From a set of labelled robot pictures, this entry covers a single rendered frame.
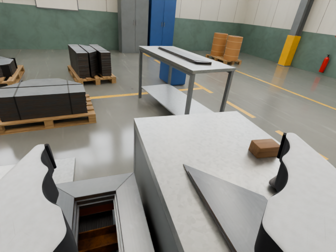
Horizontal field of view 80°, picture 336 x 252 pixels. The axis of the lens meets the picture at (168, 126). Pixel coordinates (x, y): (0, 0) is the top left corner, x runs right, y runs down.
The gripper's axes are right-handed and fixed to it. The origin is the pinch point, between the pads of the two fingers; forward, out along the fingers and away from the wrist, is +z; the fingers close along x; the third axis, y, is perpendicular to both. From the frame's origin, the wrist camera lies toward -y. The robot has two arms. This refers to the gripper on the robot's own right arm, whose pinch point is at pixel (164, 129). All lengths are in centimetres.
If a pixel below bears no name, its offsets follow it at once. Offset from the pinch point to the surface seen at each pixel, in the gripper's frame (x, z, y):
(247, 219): 19, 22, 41
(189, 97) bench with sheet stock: 25, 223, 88
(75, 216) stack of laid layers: -36, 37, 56
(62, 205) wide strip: -40, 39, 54
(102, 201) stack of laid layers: -29, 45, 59
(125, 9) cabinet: -136, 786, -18
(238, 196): 19, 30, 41
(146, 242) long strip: -9, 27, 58
